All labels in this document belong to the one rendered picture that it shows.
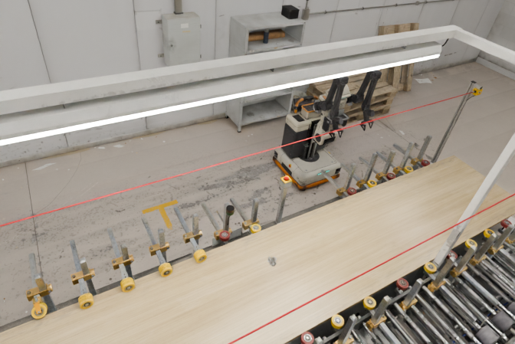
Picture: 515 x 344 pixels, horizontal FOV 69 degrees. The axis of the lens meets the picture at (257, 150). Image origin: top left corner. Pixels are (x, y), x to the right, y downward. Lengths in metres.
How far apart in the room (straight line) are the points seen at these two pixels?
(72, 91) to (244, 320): 1.71
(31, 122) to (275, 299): 1.82
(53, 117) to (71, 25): 3.13
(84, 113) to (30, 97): 0.18
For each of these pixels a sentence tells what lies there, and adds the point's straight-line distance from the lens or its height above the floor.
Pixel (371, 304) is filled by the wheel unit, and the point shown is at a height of 0.91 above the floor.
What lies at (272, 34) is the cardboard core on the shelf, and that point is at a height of 1.33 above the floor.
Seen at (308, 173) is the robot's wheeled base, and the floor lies 0.28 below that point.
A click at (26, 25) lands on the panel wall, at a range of 4.56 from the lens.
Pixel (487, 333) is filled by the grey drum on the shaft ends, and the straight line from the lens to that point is 3.13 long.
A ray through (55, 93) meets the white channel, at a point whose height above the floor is 2.46.
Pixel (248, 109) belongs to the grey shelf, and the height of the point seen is 0.14.
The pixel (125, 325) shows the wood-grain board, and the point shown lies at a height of 0.90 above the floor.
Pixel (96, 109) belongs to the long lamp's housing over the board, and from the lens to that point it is 1.52.
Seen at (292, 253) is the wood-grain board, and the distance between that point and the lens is 2.87.
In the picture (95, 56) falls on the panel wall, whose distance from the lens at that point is 4.74.
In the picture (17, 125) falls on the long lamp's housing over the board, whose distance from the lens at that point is 1.52.
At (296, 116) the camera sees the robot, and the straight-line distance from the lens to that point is 4.48.
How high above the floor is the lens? 3.16
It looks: 38 degrees down
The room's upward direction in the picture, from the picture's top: 7 degrees clockwise
